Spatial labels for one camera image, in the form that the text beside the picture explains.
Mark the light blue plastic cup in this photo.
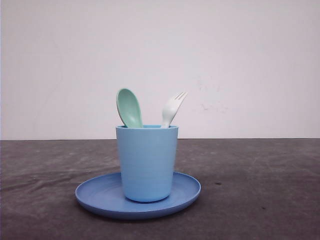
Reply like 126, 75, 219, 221
115, 125, 179, 202

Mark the blue plastic plate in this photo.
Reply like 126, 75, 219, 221
75, 172, 202, 220

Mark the white plastic fork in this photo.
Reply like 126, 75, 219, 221
160, 91, 188, 128

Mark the mint green plastic spoon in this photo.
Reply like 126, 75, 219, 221
116, 88, 143, 129

